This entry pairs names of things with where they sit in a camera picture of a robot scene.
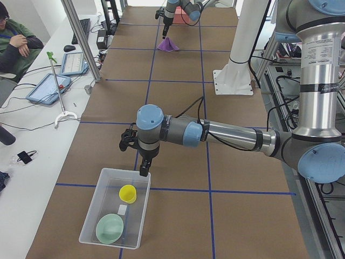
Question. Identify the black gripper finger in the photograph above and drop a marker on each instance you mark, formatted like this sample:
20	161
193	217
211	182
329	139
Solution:
144	168
164	33

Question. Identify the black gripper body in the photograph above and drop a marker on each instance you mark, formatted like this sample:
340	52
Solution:
167	21
147	154

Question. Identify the yellow plastic cup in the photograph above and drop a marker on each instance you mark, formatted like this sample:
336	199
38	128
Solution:
128	194

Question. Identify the mint green bowl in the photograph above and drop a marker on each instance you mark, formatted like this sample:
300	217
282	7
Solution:
109	228

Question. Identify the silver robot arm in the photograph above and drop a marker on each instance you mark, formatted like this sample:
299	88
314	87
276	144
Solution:
193	10
314	148

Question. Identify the clear plastic storage box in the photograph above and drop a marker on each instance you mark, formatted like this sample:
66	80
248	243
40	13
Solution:
106	200

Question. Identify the purple cloth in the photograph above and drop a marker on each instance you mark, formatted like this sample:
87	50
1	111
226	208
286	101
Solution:
168	46

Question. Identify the pink plastic bin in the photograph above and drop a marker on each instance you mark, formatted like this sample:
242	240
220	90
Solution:
180	16

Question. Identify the black power adapter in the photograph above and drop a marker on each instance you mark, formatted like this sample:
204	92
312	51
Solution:
102	39

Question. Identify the blue tablet far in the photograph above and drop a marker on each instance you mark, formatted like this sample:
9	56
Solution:
73	64

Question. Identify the blue tablet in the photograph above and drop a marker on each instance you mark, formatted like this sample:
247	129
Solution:
73	64
45	91

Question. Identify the black computer mouse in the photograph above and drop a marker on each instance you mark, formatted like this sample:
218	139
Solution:
69	48

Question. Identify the reacher grabber tool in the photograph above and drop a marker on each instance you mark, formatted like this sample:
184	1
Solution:
64	112

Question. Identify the small black device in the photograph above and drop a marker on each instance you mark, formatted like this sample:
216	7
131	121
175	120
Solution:
26	157

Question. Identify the blue tablet near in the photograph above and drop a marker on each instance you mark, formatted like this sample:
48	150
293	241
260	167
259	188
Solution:
45	91

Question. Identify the seated person green shirt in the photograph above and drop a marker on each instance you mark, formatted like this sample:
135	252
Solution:
19	46

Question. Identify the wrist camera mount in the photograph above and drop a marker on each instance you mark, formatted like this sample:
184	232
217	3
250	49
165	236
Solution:
129	138

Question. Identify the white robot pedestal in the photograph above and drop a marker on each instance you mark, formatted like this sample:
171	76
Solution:
234	78

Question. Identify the aluminium frame post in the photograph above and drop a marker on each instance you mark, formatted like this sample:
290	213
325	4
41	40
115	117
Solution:
80	35

